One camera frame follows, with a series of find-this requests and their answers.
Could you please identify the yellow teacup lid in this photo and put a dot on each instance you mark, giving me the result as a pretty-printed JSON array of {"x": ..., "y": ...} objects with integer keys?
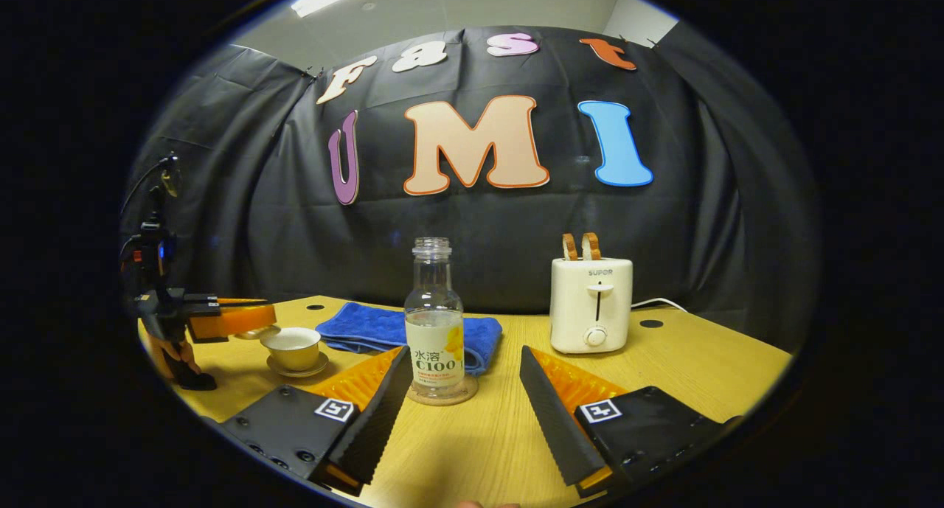
[{"x": 258, "y": 333}]

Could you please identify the white toaster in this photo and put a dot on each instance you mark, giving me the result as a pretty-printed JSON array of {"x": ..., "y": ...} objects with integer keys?
[{"x": 575, "y": 301}]

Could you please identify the black backdrop cloth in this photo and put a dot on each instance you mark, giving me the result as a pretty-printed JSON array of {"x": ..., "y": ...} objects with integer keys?
[{"x": 700, "y": 198}]

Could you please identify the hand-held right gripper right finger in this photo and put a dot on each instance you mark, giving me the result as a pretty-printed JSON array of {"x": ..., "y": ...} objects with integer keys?
[{"x": 557, "y": 419}]

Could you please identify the blue towel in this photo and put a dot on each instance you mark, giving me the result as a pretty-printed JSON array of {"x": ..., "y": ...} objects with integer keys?
[{"x": 354, "y": 324}]

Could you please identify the yellow teacup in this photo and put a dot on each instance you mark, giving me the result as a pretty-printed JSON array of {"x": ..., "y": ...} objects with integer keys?
[{"x": 295, "y": 357}]

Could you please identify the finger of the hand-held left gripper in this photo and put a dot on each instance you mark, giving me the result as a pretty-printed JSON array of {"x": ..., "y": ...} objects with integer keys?
[
  {"x": 243, "y": 301},
  {"x": 243, "y": 320}
]

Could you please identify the clear water bottle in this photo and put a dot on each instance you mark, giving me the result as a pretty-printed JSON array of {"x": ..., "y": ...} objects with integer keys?
[{"x": 434, "y": 324}]

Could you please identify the toast slice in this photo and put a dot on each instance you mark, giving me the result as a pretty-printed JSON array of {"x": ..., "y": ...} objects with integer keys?
[
  {"x": 591, "y": 246},
  {"x": 569, "y": 247}
]

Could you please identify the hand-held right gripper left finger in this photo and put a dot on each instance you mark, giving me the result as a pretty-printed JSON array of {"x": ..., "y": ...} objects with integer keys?
[{"x": 376, "y": 412}]

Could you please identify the cream saucer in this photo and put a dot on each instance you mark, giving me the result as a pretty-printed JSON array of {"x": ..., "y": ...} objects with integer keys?
[{"x": 318, "y": 368}]

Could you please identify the round cork coaster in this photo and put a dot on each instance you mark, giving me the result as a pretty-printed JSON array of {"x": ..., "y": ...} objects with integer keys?
[{"x": 442, "y": 399}]

